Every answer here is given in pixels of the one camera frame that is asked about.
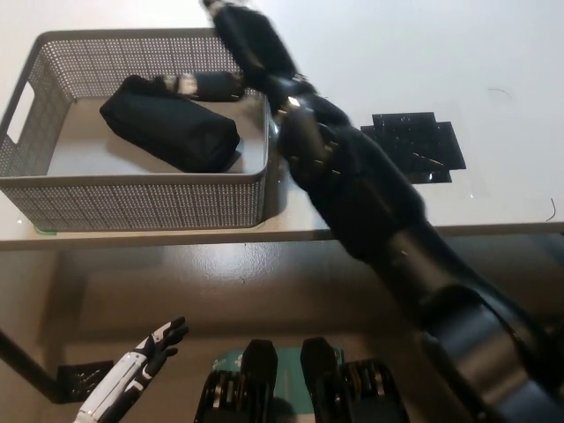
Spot black fabric pencil case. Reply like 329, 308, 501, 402
99, 74, 241, 174

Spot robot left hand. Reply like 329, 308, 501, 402
77, 315, 190, 423

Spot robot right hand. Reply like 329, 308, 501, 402
149, 0, 301, 102

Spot black ribbed robot body block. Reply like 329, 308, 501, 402
193, 338, 281, 423
301, 338, 409, 423

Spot black robot legs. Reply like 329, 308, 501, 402
214, 345, 345, 423

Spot black metal table leg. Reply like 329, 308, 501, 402
0, 328, 116, 404

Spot grey perforated plastic basket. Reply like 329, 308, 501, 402
0, 28, 271, 233

